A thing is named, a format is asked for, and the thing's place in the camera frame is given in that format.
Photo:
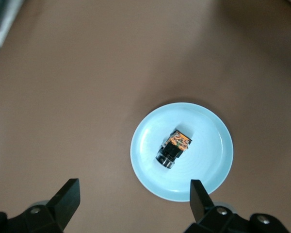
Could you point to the orange and black switch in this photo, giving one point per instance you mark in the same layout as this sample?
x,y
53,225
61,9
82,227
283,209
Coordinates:
x,y
174,149

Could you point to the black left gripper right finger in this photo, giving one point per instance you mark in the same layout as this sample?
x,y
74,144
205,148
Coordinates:
x,y
201,201

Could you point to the light blue round plate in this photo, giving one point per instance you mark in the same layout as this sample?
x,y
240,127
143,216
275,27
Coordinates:
x,y
203,126

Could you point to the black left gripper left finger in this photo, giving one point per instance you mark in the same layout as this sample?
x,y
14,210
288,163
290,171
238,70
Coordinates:
x,y
63,201

